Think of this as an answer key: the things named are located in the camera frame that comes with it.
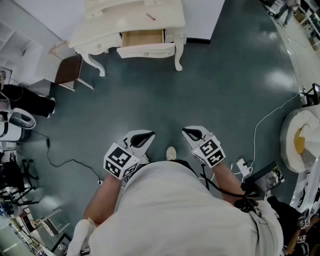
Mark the yellow cushion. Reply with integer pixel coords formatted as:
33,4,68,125
294,126,307,155

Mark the white grey round machine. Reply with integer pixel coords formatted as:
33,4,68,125
0,107,37,143

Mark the person's right forearm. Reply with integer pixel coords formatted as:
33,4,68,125
212,163,251,210

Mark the white bookshelf unit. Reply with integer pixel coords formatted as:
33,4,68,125
0,21,59,96

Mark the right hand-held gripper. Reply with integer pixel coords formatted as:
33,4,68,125
181,125,227,169

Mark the round white cushioned seat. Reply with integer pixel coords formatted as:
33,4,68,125
279,103,320,174

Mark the white power strip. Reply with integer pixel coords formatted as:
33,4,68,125
235,157,254,176

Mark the white dressing table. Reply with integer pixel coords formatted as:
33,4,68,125
68,0,187,78

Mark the white side drawer gold knob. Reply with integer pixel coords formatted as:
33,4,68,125
74,33,123,55

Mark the black floor cable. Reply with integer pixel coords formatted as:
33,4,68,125
31,130,104,186

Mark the white floor cable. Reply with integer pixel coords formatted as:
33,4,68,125
251,93,301,164

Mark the large white wooden drawer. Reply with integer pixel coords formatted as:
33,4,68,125
116,28,176,60

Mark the person's left forearm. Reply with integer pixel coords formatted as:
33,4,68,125
83,172,126,225

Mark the wooden chair brown seat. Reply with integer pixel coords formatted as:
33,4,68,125
47,41,95,93

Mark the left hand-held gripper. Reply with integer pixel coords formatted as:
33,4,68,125
103,129,157,181

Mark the person's white shirt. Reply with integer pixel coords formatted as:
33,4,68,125
67,161,285,256

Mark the black device cable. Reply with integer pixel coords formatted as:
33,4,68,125
199,166,261,216

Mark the person's white shoe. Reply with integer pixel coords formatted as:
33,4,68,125
165,146,178,161

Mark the black tripod stand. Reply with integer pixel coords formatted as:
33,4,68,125
0,152,40,207

